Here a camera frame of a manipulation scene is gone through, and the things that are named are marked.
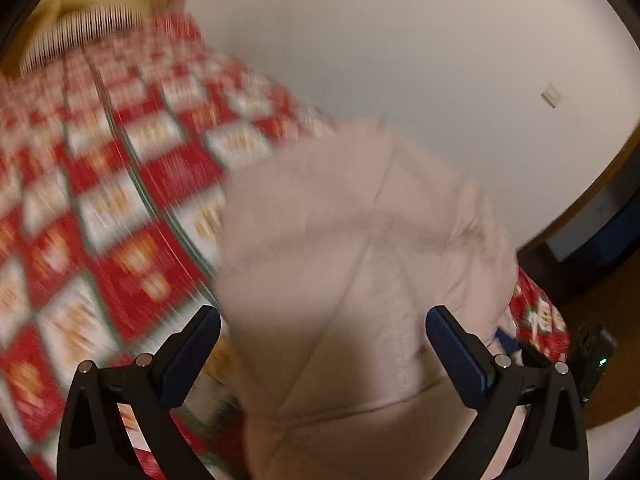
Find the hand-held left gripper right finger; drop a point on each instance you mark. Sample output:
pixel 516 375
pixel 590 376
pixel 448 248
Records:
pixel 457 355

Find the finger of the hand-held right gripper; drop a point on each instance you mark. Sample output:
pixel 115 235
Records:
pixel 504 340

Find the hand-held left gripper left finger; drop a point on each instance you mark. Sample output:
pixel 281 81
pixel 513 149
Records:
pixel 192 355

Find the beige puffy jacket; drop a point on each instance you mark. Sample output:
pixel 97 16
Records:
pixel 360 270

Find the red patterned blanket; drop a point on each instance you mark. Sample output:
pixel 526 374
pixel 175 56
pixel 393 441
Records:
pixel 125 260

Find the dark wooden door frame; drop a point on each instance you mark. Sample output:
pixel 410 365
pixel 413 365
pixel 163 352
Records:
pixel 590 195

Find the white wall switch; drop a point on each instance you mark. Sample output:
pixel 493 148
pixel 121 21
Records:
pixel 551 95

